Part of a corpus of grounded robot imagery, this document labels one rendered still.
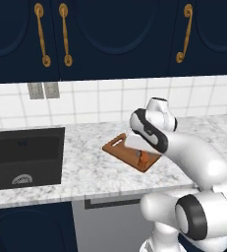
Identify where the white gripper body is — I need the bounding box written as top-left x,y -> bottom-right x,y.
124,128 -> 162,156

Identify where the brown wooden cutting board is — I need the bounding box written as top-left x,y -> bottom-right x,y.
101,132 -> 162,173

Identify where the grey dishwasher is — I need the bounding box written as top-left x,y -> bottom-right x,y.
71,194 -> 158,252

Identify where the black sink basin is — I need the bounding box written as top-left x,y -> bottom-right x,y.
0,126 -> 66,192

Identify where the navy base cupboard door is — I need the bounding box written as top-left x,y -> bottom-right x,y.
0,201 -> 79,252

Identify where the dark dishwasher handle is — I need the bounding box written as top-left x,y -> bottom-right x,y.
84,197 -> 142,211

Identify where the grey wall socket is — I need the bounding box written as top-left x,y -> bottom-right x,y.
27,82 -> 45,100
43,81 -> 61,99

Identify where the navy wall cupboard door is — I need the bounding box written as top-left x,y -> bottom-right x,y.
0,0 -> 61,85
50,0 -> 172,82
168,0 -> 227,78

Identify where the gold cupboard handle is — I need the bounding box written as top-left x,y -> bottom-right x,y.
175,3 -> 194,64
58,2 -> 74,68
33,2 -> 52,68

